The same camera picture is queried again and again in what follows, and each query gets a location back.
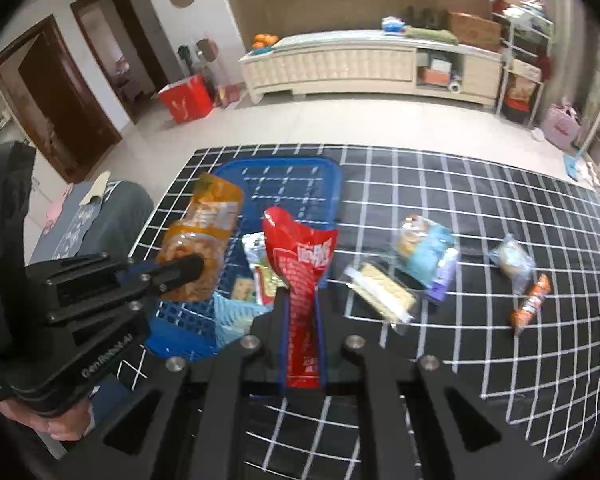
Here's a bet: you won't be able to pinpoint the red paper bag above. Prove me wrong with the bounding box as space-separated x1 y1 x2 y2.
158 73 216 125

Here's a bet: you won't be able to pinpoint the grey printed sofa cover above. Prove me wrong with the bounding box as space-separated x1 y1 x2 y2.
24 179 154 267

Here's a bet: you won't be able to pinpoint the small clear round-cake packet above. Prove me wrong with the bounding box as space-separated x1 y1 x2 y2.
486 234 537 294

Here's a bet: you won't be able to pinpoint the light blue cookie packet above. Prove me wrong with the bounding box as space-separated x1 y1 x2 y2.
214 294 272 348

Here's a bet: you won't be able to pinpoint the red snack packet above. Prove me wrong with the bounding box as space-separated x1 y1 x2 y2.
261 207 339 391

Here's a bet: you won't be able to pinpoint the orange snack packet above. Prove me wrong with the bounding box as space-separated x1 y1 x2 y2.
155 173 245 304

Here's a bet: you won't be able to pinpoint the person's left forearm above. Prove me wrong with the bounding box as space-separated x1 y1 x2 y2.
0 141 37 403

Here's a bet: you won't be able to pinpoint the pink tote bag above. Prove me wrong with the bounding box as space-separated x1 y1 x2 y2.
540 102 582 151

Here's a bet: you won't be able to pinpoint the pink cloth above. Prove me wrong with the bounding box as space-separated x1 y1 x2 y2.
42 187 76 235

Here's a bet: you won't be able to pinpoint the broom and dustpan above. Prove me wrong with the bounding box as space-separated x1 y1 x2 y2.
177 36 242 107

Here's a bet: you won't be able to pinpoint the person's left hand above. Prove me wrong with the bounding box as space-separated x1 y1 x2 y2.
0 396 99 444

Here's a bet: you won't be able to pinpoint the green beige snack packet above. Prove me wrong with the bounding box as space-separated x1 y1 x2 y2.
230 280 257 306

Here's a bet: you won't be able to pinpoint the dark brown door frame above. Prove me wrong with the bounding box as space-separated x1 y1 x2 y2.
0 14 124 184
69 0 170 124

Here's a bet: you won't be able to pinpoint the large red silver packet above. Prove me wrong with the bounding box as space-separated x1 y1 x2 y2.
242 232 282 307

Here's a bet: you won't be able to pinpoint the blue plastic basket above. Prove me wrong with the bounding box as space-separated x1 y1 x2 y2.
145 156 345 364

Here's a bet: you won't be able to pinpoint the yellow cracker packet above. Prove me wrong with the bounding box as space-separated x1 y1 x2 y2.
344 261 419 334

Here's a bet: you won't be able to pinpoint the black white grid tablecloth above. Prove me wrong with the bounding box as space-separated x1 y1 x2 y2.
85 143 600 472

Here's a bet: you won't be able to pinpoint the green folded mat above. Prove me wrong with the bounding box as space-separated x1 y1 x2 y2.
404 26 457 44

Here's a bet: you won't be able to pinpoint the brown cardboard box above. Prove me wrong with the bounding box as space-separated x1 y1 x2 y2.
447 11 504 52

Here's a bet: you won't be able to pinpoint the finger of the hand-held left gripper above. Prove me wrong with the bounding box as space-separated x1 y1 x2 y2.
127 253 206 287
149 281 193 303

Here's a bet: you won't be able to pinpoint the cream cloth piece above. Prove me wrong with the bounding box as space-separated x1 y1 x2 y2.
80 171 113 206

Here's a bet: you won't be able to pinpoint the orange sausage stick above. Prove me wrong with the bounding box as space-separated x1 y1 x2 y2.
510 273 553 334

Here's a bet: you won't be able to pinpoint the white slippers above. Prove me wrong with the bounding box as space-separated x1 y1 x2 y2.
584 159 600 197

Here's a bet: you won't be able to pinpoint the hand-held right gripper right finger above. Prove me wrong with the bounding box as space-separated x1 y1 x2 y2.
315 291 552 480

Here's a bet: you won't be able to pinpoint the white TV cabinet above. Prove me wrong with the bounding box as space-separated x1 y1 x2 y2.
238 30 504 107

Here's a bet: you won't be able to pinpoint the white metal shelf rack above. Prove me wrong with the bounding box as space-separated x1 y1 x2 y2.
489 0 557 129

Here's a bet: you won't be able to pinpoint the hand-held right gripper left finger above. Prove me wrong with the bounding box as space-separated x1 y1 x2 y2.
65 289 292 480

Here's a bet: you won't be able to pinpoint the light blue cartoon packet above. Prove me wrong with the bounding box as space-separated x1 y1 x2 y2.
396 214 459 304

